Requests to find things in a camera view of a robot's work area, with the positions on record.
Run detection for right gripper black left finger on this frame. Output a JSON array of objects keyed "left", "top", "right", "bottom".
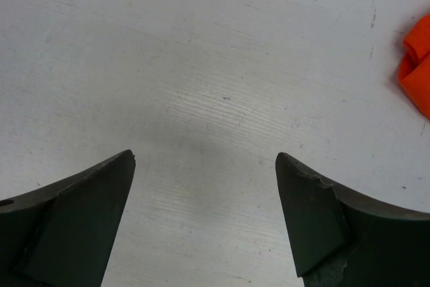
[{"left": 1, "top": 150, "right": 136, "bottom": 286}]

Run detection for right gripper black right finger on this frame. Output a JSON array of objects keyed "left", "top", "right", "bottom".
[{"left": 275, "top": 153, "right": 429, "bottom": 286}]

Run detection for orange folded t shirt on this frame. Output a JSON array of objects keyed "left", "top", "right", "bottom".
[{"left": 397, "top": 14, "right": 430, "bottom": 120}]

